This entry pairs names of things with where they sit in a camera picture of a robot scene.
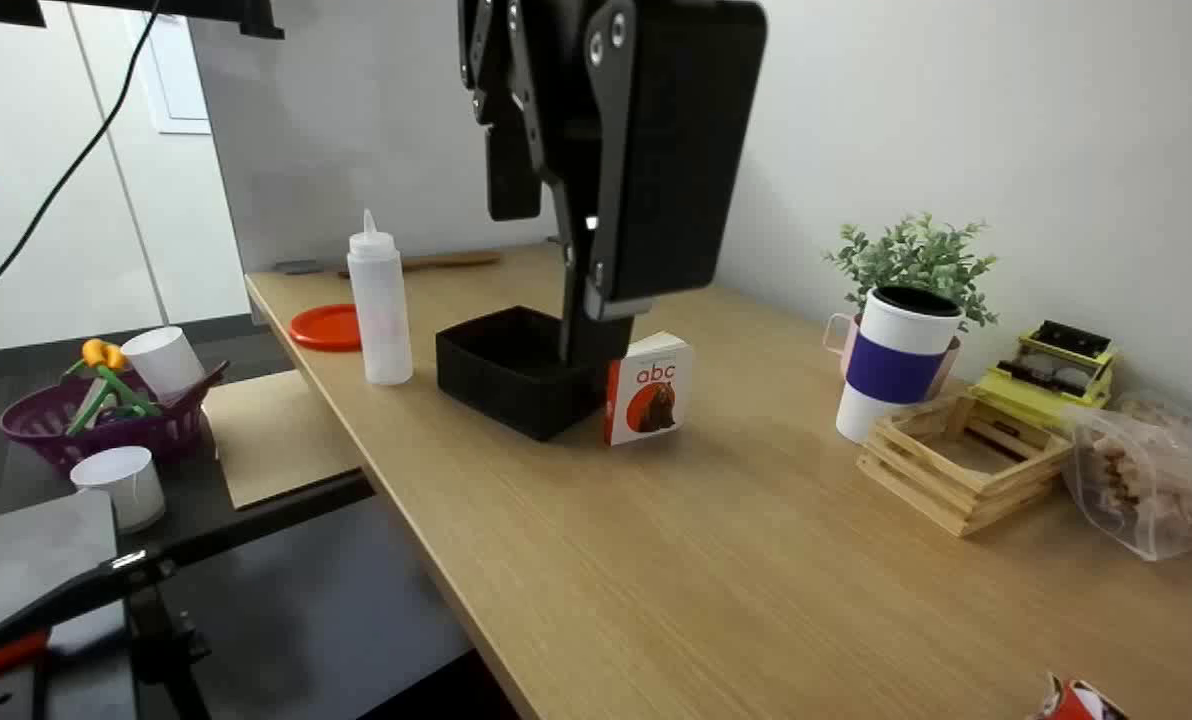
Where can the red plastic plate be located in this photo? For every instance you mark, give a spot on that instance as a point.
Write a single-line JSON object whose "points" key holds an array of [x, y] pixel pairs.
{"points": [[325, 328]]}

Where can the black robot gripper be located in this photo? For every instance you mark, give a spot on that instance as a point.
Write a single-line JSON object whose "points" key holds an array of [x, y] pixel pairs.
{"points": [[634, 117]]}

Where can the purple plastic basket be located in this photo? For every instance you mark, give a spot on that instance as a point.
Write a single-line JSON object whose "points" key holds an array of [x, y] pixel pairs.
{"points": [[41, 421]]}

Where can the brown cardboard sheet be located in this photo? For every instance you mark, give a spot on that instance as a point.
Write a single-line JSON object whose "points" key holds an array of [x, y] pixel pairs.
{"points": [[275, 436]]}

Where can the toy vegetables in basket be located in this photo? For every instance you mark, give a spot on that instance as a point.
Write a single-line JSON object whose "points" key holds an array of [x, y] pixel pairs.
{"points": [[110, 394]]}

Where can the clear plastic snack bag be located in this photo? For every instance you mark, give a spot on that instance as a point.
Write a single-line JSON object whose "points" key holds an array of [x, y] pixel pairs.
{"points": [[1130, 478]]}

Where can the black tripod stand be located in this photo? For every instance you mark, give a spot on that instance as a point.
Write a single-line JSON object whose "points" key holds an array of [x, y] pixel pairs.
{"points": [[159, 640]]}

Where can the black open box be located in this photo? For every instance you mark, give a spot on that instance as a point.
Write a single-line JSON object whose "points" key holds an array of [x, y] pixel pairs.
{"points": [[509, 368]]}

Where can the red white small packet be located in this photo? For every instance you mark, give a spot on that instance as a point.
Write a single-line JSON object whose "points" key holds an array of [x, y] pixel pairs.
{"points": [[1071, 697]]}

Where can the white book with red circle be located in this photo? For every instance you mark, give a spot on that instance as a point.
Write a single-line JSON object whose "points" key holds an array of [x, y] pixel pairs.
{"points": [[648, 388]]}

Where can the white cup with blue band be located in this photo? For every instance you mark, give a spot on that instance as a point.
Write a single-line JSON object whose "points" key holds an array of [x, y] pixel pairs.
{"points": [[898, 351]]}

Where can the white paper cup in basket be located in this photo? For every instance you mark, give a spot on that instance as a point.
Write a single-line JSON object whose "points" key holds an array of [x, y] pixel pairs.
{"points": [[165, 363]]}

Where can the green plant in pink mug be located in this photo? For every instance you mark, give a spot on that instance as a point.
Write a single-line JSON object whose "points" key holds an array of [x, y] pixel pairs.
{"points": [[917, 255]]}

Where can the yellow black toy block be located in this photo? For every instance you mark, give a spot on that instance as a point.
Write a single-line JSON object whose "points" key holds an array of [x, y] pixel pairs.
{"points": [[1051, 372]]}

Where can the white squeeze bottle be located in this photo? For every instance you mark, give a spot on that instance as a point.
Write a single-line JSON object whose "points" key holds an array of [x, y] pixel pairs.
{"points": [[382, 307]]}

